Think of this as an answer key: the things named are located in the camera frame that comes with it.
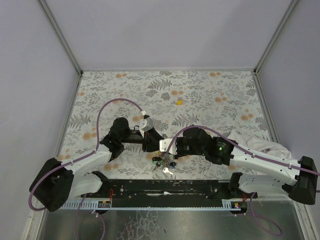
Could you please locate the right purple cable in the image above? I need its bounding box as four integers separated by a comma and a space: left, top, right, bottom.
164, 125, 320, 236

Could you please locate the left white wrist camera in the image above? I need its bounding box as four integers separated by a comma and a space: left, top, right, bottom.
139, 115, 153, 135

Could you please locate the purple cable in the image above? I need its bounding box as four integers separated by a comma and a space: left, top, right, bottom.
28, 99, 151, 240
164, 125, 320, 236

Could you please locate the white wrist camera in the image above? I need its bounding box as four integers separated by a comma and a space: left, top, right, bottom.
139, 115, 153, 135
159, 138, 177, 155

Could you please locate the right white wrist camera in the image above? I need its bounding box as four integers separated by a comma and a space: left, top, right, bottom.
159, 138, 177, 155

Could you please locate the white cloth cover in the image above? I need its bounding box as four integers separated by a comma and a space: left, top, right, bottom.
227, 129, 293, 159

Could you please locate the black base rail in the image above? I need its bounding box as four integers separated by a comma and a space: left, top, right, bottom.
86, 179, 253, 209

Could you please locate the floral table mat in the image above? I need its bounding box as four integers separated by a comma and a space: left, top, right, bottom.
53, 70, 276, 181

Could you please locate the white slotted cable duct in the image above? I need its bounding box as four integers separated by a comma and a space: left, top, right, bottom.
60, 199, 111, 210

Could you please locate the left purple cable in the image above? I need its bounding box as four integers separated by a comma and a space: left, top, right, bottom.
28, 99, 151, 240

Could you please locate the yellow tagged key far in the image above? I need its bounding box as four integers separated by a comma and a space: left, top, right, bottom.
174, 98, 183, 106

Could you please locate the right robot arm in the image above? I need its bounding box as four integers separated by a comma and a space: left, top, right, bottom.
166, 125, 320, 205

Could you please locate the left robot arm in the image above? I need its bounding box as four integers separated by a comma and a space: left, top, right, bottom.
29, 115, 164, 212

